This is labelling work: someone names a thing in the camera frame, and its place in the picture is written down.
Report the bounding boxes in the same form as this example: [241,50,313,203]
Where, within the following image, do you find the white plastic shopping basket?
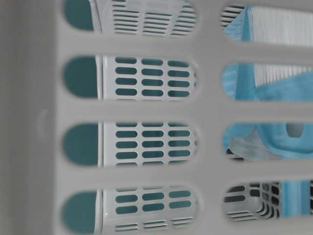
[0,0,313,235]

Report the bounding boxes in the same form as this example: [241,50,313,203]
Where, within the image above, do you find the blue hand brush white bristles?
[242,6,313,160]

